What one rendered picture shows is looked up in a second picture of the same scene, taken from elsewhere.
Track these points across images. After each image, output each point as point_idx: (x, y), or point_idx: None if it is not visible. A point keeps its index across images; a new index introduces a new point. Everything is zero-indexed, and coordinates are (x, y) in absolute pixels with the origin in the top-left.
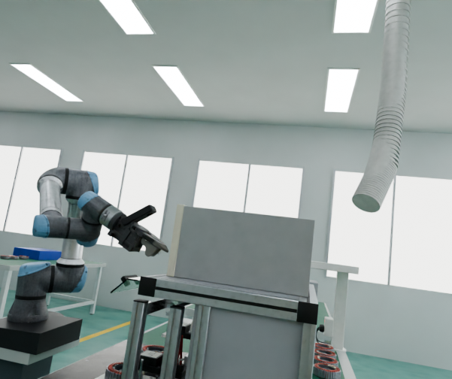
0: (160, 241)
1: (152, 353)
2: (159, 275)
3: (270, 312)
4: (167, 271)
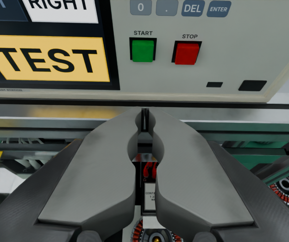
0: (115, 134)
1: (153, 197)
2: None
3: None
4: (274, 94)
